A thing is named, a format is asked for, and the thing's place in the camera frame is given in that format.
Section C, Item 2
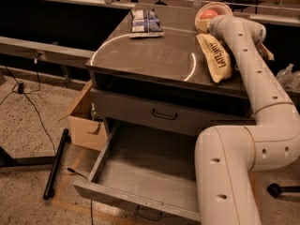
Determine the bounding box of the clear sanitizer bottle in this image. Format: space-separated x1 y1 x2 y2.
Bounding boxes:
276 64 293 88

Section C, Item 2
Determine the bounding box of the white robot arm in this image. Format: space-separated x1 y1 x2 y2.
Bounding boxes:
194 15 300 225

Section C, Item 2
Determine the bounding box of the grey metal cabinet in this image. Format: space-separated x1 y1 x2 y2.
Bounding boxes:
86 4 255 131

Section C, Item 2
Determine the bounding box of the black chair caster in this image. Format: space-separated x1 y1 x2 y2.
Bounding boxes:
267 183 300 198

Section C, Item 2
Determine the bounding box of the yellow chip bag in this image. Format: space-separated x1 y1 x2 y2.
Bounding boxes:
197 34 233 83

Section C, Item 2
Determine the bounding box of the black floor cable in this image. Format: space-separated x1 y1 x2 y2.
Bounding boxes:
0 65 95 225

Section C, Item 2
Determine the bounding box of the upper grey drawer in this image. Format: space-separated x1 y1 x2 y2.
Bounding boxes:
90 88 219 138

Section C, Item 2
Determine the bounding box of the long grey workbench rail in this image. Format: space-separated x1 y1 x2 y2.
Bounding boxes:
0 37 94 68

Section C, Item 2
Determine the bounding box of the white paper bowl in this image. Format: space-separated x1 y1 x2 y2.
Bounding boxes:
195 2 233 32

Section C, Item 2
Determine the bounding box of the cardboard box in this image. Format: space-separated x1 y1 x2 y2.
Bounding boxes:
62 81 108 151

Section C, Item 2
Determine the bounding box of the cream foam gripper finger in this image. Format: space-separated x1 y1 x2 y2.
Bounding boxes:
197 19 210 33

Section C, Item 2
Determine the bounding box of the black metal bar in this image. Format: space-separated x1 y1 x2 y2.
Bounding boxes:
43 129 69 201

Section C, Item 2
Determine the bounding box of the open bottom drawer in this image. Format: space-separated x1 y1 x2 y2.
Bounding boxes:
73 122 201 225

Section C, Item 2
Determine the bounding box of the red apple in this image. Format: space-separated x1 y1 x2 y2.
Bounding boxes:
200 9 218 20

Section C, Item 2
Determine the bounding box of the blue white snack pack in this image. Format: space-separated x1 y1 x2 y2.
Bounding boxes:
129 9 164 38

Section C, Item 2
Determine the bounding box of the brown snack bag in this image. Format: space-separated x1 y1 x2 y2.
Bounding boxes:
257 44 275 62

